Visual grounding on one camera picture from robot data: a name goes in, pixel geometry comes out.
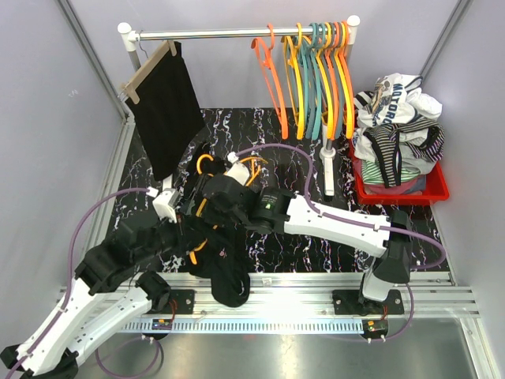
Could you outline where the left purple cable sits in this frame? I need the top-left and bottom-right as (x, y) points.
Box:
(0, 187), (165, 378)

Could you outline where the purple striped garment pile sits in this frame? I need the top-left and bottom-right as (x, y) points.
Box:
(352, 118), (445, 189)

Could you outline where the yellow empty hanger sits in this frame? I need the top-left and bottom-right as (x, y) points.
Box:
(316, 22), (335, 142)

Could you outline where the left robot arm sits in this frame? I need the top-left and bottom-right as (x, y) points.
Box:
(1, 216), (205, 378)

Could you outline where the wrist white camera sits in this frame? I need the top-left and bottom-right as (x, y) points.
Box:
(226, 152), (250, 186)
(147, 187), (181, 223)

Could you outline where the beige wooden hanger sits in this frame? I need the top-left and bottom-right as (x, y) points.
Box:
(122, 39), (177, 104)

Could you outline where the metal clothes rack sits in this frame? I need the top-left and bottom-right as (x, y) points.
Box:
(117, 15), (361, 197)

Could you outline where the white tank top navy trim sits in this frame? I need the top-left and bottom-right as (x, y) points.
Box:
(355, 73), (443, 129)

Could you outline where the red plastic bin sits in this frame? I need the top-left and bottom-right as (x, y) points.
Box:
(350, 116), (449, 206)

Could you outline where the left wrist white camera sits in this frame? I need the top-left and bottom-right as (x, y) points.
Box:
(147, 187), (181, 223)

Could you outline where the orange hanger with white top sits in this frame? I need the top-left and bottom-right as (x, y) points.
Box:
(251, 24), (289, 140)

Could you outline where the orange empty hanger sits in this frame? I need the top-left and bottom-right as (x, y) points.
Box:
(339, 21), (354, 139)
(327, 22), (344, 139)

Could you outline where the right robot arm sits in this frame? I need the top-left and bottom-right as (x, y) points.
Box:
(185, 174), (412, 316)

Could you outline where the teal empty hanger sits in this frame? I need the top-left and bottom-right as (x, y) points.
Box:
(309, 22), (323, 141)
(297, 36), (316, 139)

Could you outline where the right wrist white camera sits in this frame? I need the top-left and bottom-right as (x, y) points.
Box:
(226, 152), (250, 186)

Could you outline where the yellow hanger with black top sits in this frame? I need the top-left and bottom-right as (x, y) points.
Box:
(187, 152), (269, 265)

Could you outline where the aluminium mounting rail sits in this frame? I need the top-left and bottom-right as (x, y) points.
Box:
(115, 272), (480, 335)

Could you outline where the black white striped tank top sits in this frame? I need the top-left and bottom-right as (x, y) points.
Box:
(353, 91), (377, 114)

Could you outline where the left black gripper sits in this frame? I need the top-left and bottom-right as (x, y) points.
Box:
(133, 211), (207, 265)

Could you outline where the black marble patterned mat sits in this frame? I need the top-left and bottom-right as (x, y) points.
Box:
(98, 108), (451, 274)

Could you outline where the black garment on beige hanger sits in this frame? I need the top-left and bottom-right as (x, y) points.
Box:
(126, 41), (205, 181)

